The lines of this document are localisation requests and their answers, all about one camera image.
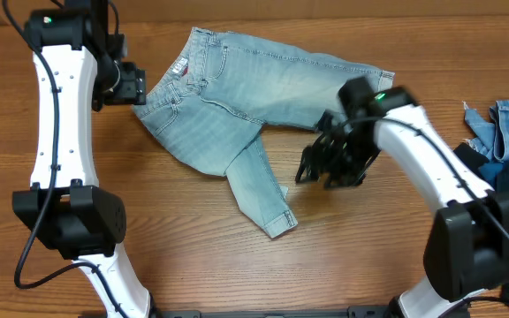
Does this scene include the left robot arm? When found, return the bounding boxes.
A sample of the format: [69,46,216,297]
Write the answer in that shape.
[11,0,159,317]

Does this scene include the light blue denim shorts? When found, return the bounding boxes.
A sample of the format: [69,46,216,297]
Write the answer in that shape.
[134,27,393,238]

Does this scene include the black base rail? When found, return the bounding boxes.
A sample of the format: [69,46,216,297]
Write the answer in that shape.
[153,306,404,318]

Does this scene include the blue denim garment pile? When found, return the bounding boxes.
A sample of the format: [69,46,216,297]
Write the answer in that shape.
[463,100,509,162]

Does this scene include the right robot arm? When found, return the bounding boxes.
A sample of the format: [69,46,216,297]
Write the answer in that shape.
[295,77,509,317]

